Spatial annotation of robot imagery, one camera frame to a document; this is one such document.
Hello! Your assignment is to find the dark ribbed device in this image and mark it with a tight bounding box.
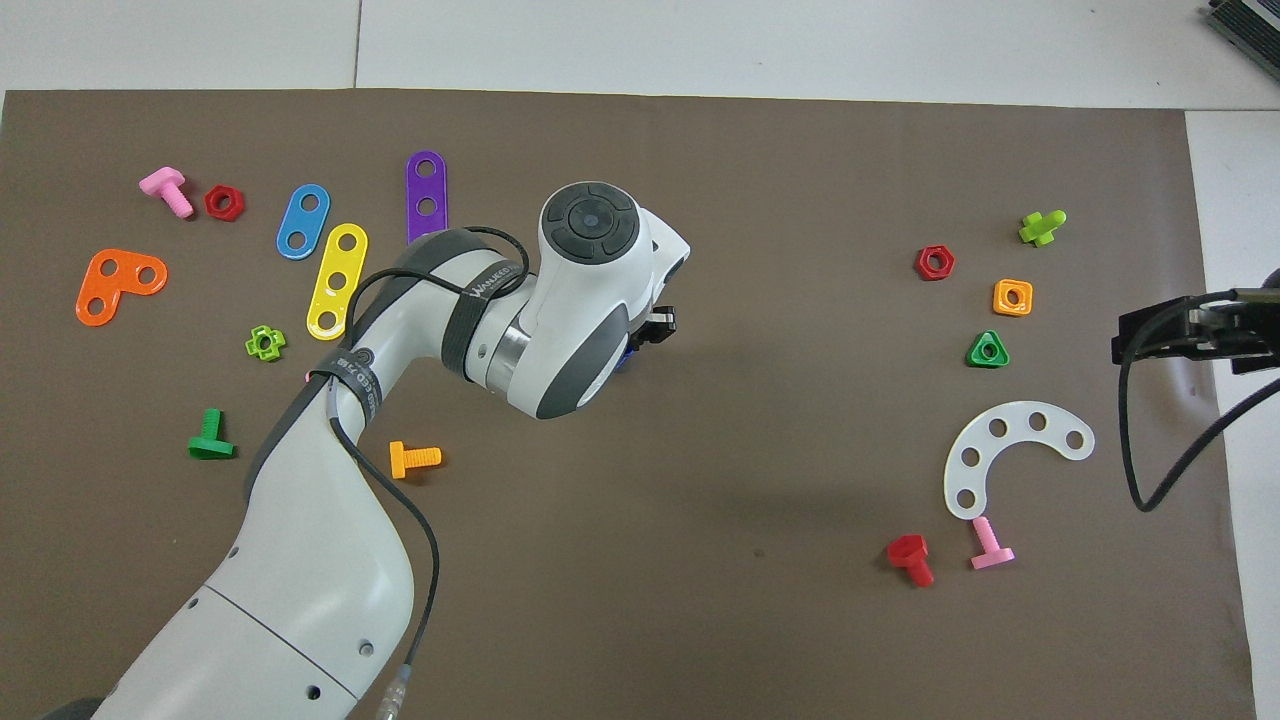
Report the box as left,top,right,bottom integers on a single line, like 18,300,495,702
1203,0,1280,56

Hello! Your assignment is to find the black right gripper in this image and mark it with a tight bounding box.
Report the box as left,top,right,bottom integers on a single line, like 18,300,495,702
1112,266,1280,377

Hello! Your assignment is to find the brown table mat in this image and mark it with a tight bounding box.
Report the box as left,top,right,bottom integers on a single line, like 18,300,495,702
0,88,1259,720

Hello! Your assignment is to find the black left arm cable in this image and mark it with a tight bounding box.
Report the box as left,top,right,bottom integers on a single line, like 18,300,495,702
330,226,533,720

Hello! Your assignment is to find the white curved perforated plate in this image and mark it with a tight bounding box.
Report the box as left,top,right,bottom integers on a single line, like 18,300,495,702
943,401,1096,521

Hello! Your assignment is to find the purple four-hole plastic plate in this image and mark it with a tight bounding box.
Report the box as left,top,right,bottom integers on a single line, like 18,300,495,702
405,150,449,244

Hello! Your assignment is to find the green plastic screw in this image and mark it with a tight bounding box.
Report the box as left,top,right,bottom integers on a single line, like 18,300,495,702
188,408,237,461

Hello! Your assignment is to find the black velcro cable strap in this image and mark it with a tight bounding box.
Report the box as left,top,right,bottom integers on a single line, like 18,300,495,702
306,345,387,421
440,255,533,383

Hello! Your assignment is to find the orange plastic screw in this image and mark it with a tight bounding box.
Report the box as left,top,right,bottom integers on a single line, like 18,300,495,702
389,441,443,480

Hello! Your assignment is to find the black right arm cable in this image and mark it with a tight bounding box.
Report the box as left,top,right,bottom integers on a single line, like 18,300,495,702
1118,300,1280,513

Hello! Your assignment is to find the blue two-hole plastic plate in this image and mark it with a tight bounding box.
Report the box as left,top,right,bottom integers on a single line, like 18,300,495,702
276,183,331,261

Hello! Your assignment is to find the lime cross-head plastic screw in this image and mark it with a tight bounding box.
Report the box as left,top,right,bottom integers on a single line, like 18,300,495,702
1018,209,1068,248

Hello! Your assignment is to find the red plastic screw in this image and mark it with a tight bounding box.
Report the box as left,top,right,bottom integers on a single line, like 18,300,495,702
886,534,936,589

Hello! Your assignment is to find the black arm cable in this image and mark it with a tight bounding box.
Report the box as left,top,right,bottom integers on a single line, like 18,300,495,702
330,226,533,720
1118,300,1280,513

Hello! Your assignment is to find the pink plastic screw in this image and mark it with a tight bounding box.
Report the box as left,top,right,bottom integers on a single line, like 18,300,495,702
970,515,1016,571
138,166,196,220

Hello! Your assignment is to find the yellow three-hole plastic plate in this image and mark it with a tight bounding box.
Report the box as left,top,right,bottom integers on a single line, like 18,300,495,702
306,222,369,341

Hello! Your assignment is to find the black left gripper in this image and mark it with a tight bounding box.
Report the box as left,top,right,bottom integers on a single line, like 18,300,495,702
638,258,691,349

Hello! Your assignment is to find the orange three-hole angled plate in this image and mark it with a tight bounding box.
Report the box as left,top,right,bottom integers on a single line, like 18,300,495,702
76,248,169,328

